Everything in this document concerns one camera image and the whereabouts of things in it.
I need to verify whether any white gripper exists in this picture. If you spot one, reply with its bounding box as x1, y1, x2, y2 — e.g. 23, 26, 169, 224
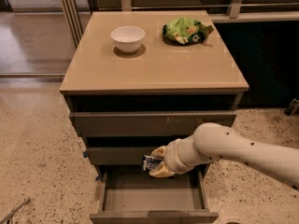
149, 136, 200, 178

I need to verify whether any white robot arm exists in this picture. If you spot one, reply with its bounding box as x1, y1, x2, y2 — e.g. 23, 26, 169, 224
149, 123, 299, 189

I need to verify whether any bottom open grey drawer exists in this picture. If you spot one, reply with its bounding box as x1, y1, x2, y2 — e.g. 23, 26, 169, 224
90, 166, 219, 224

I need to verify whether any middle grey drawer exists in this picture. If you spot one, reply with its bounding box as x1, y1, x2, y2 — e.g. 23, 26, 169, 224
85, 146, 221, 166

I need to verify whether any top grey drawer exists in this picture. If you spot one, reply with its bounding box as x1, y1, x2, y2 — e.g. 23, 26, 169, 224
69, 111, 236, 137

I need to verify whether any grey drawer cabinet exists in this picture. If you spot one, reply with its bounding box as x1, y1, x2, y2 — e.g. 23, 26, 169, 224
59, 10, 250, 224

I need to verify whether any white ceramic bowl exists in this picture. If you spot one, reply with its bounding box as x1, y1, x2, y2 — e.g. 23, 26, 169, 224
111, 26, 145, 54

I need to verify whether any green chip bag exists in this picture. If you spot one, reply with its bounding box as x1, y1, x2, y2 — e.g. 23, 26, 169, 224
162, 17, 214, 46

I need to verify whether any metal rod on floor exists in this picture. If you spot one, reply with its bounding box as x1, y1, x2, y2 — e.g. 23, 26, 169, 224
0, 198, 30, 224

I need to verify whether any dark object on floor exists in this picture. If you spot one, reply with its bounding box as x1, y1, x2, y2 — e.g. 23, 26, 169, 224
284, 98, 299, 116

